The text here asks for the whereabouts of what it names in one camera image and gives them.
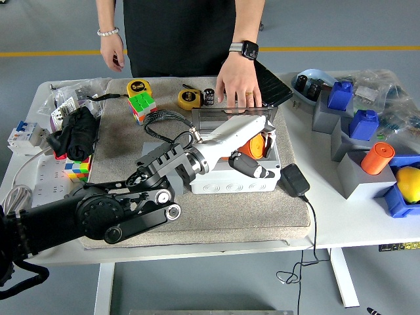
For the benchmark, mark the person's right hand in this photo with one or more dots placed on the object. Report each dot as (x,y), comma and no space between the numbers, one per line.
(111,52)

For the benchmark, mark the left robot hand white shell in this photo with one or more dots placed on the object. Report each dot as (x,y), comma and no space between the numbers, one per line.
(229,134)

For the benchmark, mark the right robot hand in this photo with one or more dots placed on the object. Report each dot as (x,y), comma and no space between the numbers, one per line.
(372,311)

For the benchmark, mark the person's left hand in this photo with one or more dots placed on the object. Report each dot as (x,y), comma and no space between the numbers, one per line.
(238,78)

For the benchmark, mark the smoky transparent box lid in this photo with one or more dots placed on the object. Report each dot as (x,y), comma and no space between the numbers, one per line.
(210,116)

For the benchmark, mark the orange cylinder battery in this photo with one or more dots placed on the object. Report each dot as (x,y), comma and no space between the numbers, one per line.
(252,148)
(376,160)

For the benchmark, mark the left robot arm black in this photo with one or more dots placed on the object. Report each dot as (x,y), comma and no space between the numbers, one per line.
(98,213)

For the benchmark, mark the person's left forearm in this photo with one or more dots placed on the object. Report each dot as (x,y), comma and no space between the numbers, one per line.
(249,19)

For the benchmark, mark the white plastic junction box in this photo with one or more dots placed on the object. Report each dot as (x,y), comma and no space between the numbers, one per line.
(229,187)

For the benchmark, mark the black smartwatch grey band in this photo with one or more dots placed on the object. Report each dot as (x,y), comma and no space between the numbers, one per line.
(247,49)

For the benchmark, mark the black capacitor silver print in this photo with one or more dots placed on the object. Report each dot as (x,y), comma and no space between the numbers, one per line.
(209,97)

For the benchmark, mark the black plastic case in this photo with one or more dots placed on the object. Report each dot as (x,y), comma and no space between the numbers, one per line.
(272,85)

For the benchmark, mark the white table leg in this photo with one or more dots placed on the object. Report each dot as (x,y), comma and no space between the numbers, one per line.
(344,279)
(104,288)

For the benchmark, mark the clear bag of metal parts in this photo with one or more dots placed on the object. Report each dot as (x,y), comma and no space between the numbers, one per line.
(70,88)

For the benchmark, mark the rubik's cube green face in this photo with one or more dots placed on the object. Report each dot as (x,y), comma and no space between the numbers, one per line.
(141,105)

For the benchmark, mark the small black capacitor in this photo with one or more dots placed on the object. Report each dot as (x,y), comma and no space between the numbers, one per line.
(315,89)
(302,82)

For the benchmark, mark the person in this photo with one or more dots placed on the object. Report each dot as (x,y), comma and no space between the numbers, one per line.
(178,36)

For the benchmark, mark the black table control panel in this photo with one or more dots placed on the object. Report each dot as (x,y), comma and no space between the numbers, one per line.
(398,246)

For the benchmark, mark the white purple packaged socket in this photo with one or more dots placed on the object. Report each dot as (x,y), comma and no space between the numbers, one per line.
(64,111)

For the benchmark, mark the light blue bowl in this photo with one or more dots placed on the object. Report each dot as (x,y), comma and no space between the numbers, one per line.
(315,75)

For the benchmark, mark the black power adapter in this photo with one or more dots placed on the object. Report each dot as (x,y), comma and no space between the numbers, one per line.
(294,180)

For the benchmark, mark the beige fabric mat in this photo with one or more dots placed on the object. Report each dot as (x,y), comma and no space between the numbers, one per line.
(213,216)

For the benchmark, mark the black cloth bundle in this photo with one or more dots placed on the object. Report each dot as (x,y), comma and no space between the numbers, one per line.
(77,134)

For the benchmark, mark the blue plastic block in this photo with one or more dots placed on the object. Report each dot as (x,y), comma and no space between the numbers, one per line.
(340,96)
(363,125)

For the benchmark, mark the blue plastic bin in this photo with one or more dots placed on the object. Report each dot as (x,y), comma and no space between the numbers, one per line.
(397,203)

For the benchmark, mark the rubik's cube multicoloured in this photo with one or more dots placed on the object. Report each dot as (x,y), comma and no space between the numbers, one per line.
(78,168)

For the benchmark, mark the white circuit breaker blue switches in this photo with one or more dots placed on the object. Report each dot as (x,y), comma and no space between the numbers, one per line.
(26,141)

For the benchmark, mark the clear bag with white label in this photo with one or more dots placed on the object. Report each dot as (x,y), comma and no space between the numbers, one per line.
(374,88)

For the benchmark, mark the white power strip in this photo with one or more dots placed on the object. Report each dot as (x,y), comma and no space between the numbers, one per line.
(49,183)

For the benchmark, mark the clear bag of components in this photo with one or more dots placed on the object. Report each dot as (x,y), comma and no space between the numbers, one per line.
(400,121)

